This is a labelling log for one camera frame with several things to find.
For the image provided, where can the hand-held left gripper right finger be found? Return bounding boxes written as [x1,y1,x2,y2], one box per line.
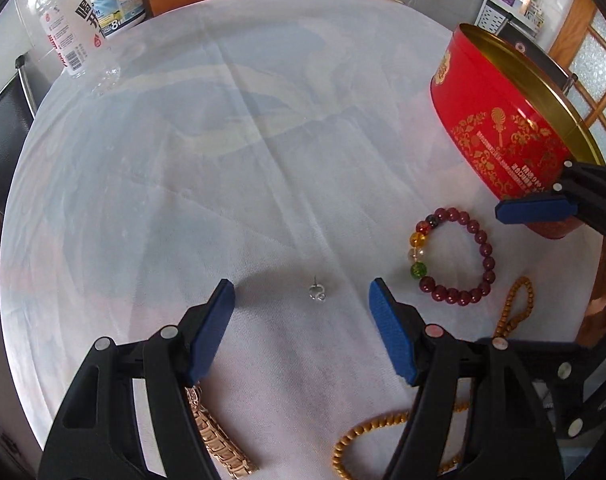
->
[368,277,566,480]

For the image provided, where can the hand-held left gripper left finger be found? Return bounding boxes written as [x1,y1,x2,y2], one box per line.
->
[37,279,235,480]

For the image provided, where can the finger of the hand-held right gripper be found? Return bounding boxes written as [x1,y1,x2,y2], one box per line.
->
[508,330,606,440]
[494,159,606,251]

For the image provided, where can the small silver heart charm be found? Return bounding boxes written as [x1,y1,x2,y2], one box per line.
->
[307,275,327,305]

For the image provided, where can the round red gold tin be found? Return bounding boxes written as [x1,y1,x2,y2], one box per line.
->
[429,22,606,240]

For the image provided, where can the rose gold wristwatch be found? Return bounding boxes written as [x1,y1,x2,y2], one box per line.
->
[183,384,260,476]

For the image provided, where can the black chair with round logos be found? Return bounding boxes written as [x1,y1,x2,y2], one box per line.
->
[498,22,579,93]

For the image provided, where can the pale printed tablecloth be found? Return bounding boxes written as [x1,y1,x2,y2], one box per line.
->
[0,0,606,480]

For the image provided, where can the wooden door with frosted glass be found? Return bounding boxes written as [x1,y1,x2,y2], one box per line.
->
[548,0,606,171]

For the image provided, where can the clear plastic water bottle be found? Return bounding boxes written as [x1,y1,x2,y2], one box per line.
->
[35,0,121,96]

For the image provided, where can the white plastic tub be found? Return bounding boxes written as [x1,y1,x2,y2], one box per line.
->
[85,0,148,41]

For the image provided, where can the large dark red bead bracelet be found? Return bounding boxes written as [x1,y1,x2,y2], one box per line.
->
[407,205,497,307]

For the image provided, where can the brown wooden bead necklace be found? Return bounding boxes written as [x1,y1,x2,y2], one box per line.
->
[332,276,534,480]

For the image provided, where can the black chair with metal frame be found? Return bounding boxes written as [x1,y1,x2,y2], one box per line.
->
[0,55,38,208]

